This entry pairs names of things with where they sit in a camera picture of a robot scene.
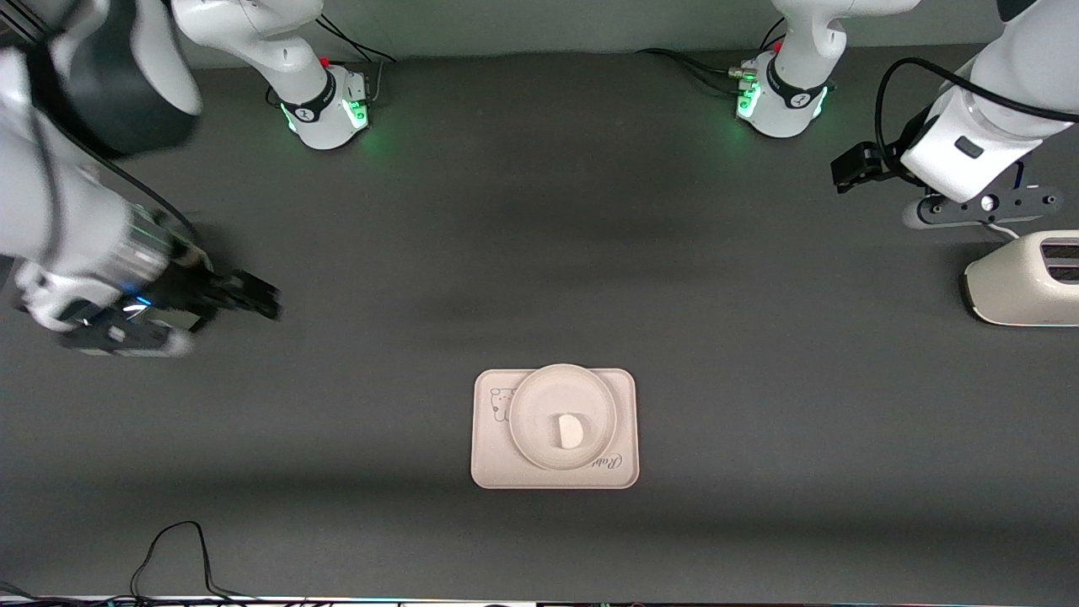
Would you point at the white round plate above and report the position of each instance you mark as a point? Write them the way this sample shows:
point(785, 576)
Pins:
point(539, 413)

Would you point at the white steamed bun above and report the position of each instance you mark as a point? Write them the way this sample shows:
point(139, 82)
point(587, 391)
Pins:
point(571, 432)

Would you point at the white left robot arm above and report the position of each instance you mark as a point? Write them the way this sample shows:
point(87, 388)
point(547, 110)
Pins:
point(1028, 59)

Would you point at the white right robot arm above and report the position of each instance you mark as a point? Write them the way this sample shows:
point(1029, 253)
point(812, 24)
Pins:
point(50, 194)

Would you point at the white rectangular rabbit tray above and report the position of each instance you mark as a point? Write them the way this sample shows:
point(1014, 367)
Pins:
point(489, 464)

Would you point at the white toaster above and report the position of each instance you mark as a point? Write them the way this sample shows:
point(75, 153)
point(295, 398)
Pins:
point(1011, 287)

